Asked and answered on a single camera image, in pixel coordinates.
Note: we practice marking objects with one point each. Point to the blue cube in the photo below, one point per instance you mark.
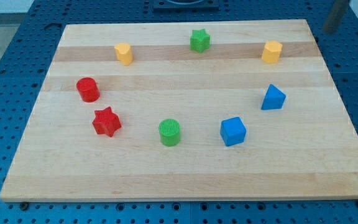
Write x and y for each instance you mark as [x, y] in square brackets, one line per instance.
[233, 131]

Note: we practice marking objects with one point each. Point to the green cylinder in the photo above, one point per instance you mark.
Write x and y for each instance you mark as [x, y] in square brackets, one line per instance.
[169, 131]

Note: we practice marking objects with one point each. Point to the wooden board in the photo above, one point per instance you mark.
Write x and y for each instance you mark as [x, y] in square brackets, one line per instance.
[308, 150]

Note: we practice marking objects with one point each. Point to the red star block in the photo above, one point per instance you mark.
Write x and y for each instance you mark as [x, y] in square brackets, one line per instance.
[106, 122]

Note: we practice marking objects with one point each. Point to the green star block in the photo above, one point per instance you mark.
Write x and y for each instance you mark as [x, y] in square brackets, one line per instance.
[199, 40]

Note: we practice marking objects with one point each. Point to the yellow heart block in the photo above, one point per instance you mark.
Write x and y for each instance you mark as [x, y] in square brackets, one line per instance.
[124, 53]

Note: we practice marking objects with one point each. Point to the red cylinder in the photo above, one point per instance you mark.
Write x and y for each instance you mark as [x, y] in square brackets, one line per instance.
[88, 89]

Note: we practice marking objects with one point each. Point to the blue triangular prism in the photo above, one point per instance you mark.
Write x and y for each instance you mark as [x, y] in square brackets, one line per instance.
[273, 99]

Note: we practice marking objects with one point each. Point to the yellow hexagon block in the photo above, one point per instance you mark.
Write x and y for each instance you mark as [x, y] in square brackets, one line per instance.
[272, 51]

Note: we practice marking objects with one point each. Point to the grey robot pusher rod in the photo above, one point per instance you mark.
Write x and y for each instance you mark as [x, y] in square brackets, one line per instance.
[335, 15]

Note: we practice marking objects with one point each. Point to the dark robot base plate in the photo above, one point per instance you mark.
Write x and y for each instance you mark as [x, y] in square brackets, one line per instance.
[164, 5]

